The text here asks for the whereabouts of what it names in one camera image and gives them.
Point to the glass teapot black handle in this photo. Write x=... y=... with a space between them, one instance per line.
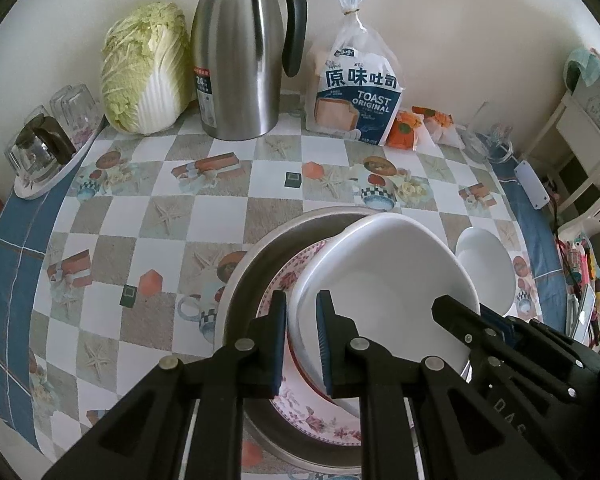
x=39 y=150

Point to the orange snack packet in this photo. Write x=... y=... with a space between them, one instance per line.
x=440 y=126
x=404 y=131

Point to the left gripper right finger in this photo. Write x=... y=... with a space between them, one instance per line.
x=418 y=419

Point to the stainless steel thermos jug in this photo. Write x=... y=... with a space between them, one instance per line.
x=241 y=51

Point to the clear glass mug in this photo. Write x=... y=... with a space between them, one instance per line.
x=488 y=136

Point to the napa cabbage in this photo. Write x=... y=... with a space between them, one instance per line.
x=146 y=76

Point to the checkered tablecloth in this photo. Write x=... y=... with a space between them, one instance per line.
x=126 y=259

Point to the smartphone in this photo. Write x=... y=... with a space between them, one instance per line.
x=579 y=314

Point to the pale blue bowl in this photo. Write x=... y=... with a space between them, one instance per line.
x=489 y=267

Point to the white power adapter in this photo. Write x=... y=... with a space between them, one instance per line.
x=532 y=185

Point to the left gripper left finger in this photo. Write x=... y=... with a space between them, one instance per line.
x=185 y=420

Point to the tray with glass cups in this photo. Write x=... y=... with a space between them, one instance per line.
x=80 y=116

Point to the strawberry pattern bowl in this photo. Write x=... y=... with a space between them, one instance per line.
x=384 y=273

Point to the toast bread bag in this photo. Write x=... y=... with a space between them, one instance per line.
x=355 y=82

